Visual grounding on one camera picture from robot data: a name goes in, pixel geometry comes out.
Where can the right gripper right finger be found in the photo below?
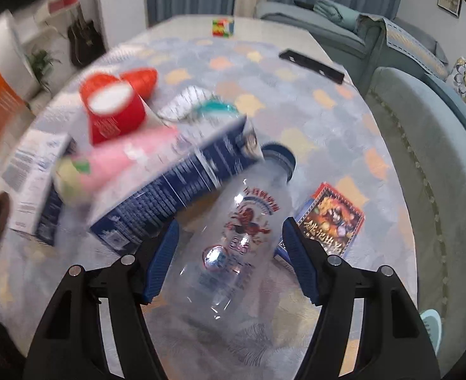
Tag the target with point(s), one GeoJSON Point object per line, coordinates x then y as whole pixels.
{"type": "Point", "coordinates": [394, 344]}

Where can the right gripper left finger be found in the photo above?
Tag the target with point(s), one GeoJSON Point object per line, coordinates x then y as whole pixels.
{"type": "Point", "coordinates": [68, 342]}

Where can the clear plastic bottle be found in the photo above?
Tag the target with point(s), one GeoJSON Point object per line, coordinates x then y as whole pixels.
{"type": "Point", "coordinates": [214, 275]}

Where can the blue milk carton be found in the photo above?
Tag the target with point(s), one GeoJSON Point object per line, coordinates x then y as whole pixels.
{"type": "Point", "coordinates": [199, 159]}

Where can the large orange paper cup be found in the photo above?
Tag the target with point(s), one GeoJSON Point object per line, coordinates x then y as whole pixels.
{"type": "Point", "coordinates": [17, 80]}

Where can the white milk carton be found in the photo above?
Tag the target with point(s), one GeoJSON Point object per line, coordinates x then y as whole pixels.
{"type": "Point", "coordinates": [28, 178]}

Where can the light blue laundry basket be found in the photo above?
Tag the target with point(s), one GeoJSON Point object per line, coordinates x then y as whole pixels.
{"type": "Point", "coordinates": [432, 322]}

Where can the colourful card box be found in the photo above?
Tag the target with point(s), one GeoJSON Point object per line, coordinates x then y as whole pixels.
{"type": "Point", "coordinates": [331, 219]}

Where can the pink green yogurt bottle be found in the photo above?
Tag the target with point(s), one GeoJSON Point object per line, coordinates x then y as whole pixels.
{"type": "Point", "coordinates": [77, 178]}

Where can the teal sofa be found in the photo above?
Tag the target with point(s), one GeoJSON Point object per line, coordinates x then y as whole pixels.
{"type": "Point", "coordinates": [401, 73]}

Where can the red paper cup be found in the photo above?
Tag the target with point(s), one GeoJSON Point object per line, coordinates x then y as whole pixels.
{"type": "Point", "coordinates": [112, 106]}

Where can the patterned table cloth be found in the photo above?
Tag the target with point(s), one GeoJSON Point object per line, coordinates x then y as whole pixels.
{"type": "Point", "coordinates": [335, 140]}

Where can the green potted plant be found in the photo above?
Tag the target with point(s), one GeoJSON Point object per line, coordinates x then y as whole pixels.
{"type": "Point", "coordinates": [42, 63]}

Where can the black remote control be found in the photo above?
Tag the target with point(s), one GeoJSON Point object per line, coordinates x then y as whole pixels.
{"type": "Point", "coordinates": [311, 64]}

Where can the black guitar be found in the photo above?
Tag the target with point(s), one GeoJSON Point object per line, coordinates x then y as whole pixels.
{"type": "Point", "coordinates": [86, 43]}

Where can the folded teal blanket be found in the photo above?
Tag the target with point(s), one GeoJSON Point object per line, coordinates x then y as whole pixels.
{"type": "Point", "coordinates": [341, 15]}

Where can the rubiks cube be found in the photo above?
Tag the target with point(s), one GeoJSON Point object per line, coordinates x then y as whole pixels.
{"type": "Point", "coordinates": [223, 27]}

